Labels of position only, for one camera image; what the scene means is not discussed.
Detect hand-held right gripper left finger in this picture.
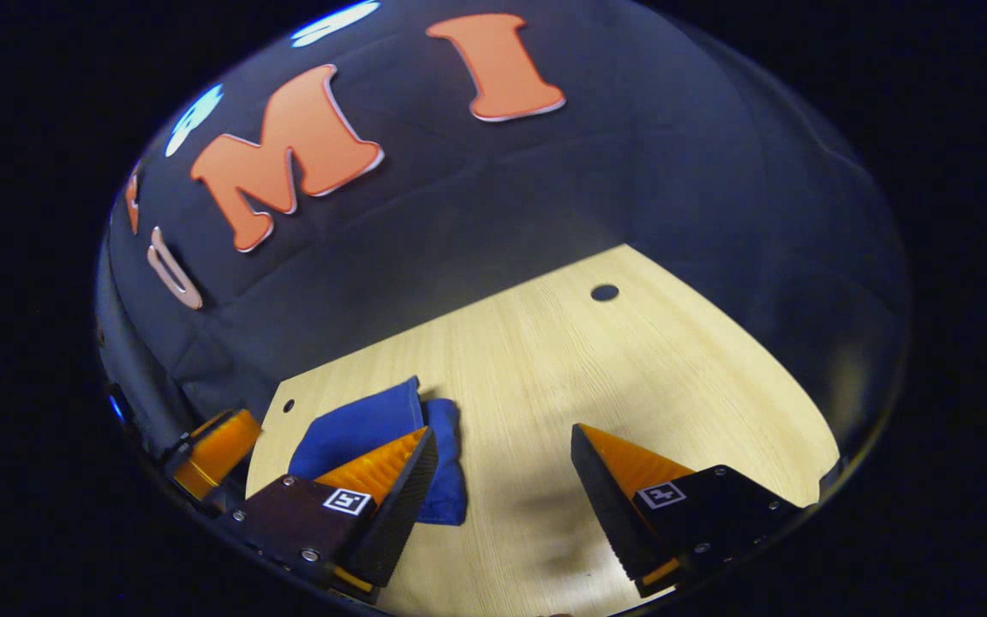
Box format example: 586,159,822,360
213,426,440,598

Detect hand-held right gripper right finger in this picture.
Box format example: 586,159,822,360
571,422,805,599

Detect blue denim jeans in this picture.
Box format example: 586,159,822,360
288,375,469,526

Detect black backdrop cloth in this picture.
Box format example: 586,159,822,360
95,0,912,481

